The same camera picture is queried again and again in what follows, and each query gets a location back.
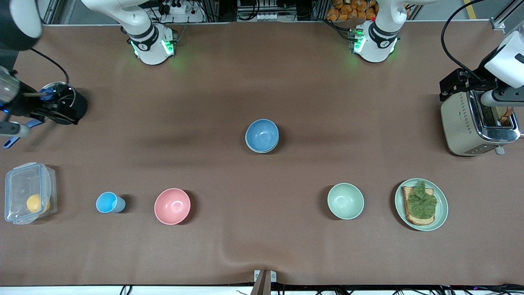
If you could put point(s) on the blue plastic cup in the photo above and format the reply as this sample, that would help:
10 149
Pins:
107 203

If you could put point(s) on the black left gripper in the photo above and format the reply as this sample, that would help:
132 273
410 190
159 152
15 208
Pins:
470 83

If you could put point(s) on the white power strip with plugs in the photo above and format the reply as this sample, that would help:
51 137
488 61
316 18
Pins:
177 7

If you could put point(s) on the brown table cover mat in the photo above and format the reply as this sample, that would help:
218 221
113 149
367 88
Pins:
262 246

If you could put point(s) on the green lettuce leaf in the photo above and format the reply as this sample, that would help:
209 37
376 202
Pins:
421 203

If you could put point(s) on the glass lid with blue knob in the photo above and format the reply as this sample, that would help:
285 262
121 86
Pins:
65 93

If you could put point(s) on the toast slice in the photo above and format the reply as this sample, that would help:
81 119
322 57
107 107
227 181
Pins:
411 219

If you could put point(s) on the brown bread slice in toaster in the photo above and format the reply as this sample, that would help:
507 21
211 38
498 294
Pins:
504 115

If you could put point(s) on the blue bowl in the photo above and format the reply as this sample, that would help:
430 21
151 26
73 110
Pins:
262 134

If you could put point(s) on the clear plastic lidded container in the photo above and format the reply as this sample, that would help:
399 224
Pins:
18 184

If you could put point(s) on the yellow lemon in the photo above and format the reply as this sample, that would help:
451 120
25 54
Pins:
36 203

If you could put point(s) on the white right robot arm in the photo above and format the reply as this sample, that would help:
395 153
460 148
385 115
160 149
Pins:
147 41

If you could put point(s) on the pink bowl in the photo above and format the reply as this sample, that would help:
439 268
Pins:
172 206

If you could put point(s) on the metal bracket with wooden post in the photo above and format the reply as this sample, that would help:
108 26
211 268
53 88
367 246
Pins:
265 280

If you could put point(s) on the pale green bowl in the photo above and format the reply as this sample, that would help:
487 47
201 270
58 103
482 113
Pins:
262 152
345 200

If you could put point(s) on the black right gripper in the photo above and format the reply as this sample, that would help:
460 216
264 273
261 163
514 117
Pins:
25 105

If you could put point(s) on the aluminium frame rail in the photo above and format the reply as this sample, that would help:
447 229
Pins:
500 23
51 12

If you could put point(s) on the bag of orange buns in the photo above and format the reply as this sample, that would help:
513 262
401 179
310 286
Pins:
352 10

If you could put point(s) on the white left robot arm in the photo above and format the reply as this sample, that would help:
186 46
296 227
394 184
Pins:
380 41

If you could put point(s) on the pale green plate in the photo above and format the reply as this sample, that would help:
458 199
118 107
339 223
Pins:
441 213

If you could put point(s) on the cream and chrome toaster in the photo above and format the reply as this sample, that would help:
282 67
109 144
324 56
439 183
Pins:
460 127

